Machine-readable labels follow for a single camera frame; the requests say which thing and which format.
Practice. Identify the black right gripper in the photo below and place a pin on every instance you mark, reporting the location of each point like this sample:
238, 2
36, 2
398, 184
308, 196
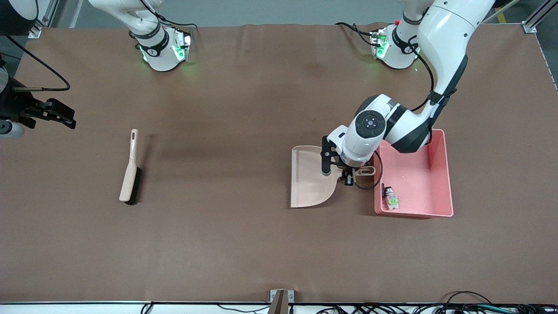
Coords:
14, 104

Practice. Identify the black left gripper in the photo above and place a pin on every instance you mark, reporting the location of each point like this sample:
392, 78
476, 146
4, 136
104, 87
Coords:
347, 176

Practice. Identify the beige plastic dustpan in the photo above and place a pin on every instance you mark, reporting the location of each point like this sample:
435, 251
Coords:
309, 183

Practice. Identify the white orange electrical component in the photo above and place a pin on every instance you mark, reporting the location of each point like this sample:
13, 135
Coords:
392, 201

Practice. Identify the beige hand brush black bristles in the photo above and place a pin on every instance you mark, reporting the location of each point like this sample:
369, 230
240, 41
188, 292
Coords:
128, 183

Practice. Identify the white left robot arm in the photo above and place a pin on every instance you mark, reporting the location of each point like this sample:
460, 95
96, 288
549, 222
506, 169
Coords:
444, 43

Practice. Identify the pink plastic bin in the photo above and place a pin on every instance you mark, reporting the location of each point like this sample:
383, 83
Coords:
418, 187

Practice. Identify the brown table cover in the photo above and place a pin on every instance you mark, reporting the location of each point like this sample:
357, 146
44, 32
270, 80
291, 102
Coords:
261, 261

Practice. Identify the aluminium frame profile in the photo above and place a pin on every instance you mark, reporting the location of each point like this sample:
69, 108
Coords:
37, 31
529, 27

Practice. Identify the metal table edge bracket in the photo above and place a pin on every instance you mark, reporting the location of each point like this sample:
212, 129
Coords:
281, 298

